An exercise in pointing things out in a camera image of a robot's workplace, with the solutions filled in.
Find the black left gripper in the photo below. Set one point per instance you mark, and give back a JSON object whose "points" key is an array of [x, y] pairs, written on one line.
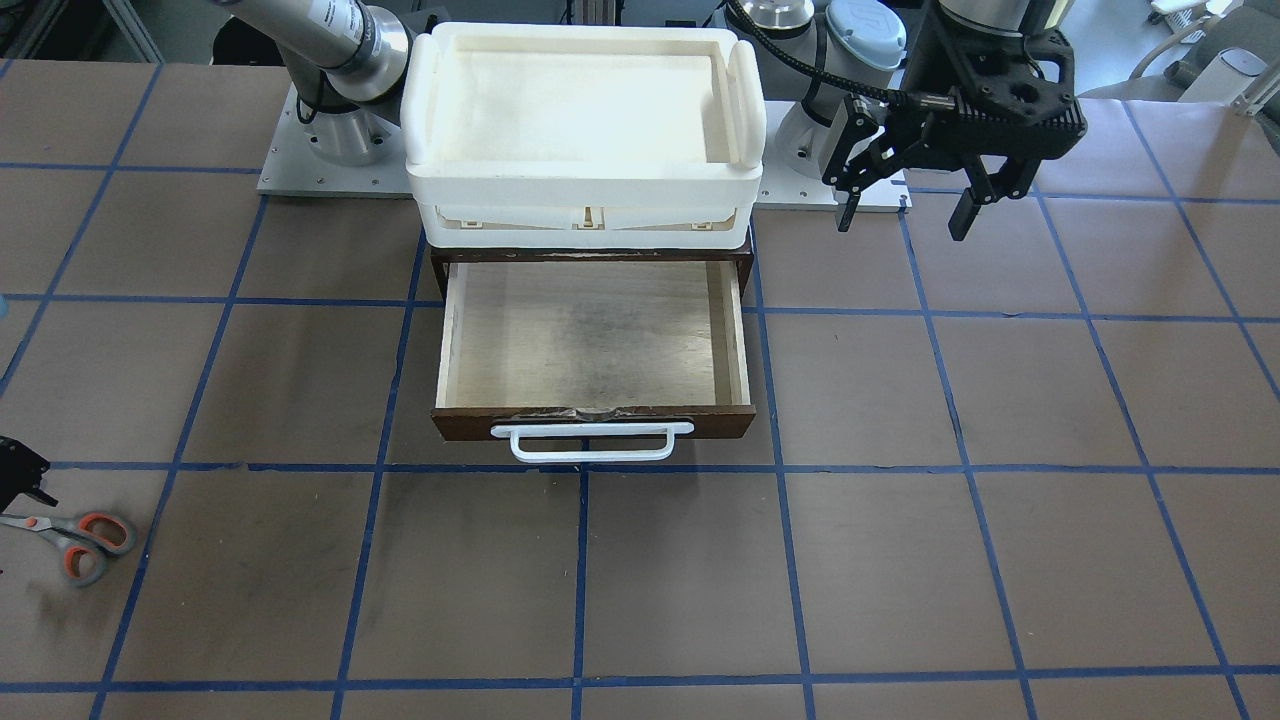
{"points": [[938, 62]]}

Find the white plastic tray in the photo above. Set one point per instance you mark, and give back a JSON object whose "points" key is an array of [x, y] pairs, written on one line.
{"points": [[583, 137]]}

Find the orange grey scissors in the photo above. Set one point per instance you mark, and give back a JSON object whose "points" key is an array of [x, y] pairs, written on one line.
{"points": [[83, 542]]}

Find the wooden drawer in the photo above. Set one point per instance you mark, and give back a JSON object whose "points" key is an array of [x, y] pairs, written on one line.
{"points": [[593, 342]]}

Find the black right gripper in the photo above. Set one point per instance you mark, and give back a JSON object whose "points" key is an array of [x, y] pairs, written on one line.
{"points": [[17, 470]]}

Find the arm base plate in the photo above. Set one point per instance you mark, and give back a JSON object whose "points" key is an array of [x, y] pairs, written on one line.
{"points": [[346, 155], [782, 187]]}

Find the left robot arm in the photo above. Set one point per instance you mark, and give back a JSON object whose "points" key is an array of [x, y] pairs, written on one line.
{"points": [[798, 41]]}

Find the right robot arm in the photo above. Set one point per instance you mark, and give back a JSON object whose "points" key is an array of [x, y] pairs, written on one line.
{"points": [[359, 51]]}

